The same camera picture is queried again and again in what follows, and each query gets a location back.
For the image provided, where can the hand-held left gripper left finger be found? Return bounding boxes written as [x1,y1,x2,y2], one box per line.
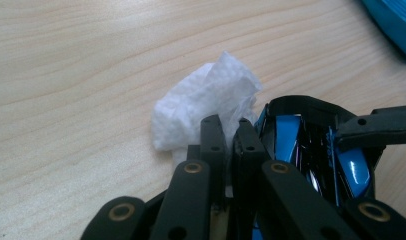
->
[149,114,227,240]

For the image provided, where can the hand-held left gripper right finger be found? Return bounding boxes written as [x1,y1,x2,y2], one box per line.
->
[231,117,361,240]

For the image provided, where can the blue wet wipes pack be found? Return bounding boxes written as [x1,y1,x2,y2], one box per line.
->
[359,0,406,64]

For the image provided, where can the blue toy car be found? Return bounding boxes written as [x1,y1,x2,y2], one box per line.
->
[252,94,377,240]

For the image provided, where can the white wet wipe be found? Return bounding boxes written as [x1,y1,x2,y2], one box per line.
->
[150,49,264,164]

